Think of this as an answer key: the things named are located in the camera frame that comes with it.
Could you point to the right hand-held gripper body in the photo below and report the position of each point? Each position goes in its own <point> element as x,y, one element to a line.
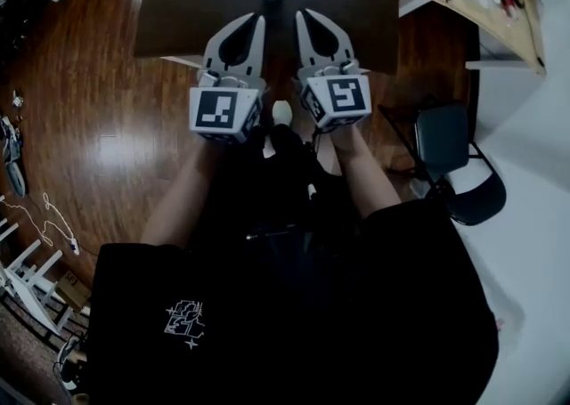
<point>345,98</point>

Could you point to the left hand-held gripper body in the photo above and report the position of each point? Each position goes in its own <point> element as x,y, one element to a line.
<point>222,115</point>

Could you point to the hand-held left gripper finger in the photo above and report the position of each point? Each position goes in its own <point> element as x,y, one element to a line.
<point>257,47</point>
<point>213,49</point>

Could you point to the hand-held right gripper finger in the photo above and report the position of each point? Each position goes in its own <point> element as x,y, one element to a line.
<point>345,47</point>
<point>305,49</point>

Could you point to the person's right forearm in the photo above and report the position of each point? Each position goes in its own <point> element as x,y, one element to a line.
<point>365,172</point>

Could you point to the person's left forearm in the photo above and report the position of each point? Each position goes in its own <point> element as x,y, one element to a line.
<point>178,198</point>

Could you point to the person's white shoe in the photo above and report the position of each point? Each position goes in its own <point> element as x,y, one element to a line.
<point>282,111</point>

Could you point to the person's black trousers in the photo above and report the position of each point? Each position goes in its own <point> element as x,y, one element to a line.
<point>267,189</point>

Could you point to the black folding chair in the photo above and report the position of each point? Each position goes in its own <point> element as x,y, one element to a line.
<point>443,136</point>

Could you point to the light wooden desk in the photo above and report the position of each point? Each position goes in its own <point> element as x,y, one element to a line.
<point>490,29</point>

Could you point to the small white floor object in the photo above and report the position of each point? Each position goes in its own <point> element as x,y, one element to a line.
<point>17,99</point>

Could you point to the grey and blue gear pile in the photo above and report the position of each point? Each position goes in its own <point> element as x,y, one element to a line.
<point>12,158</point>

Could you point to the brown cardboard box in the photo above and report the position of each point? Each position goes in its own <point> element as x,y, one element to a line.
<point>75,289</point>

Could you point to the person's black printed shirt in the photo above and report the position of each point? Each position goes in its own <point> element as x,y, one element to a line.
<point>311,327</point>

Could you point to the white slatted rack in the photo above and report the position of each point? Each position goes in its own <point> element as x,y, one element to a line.
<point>26,278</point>

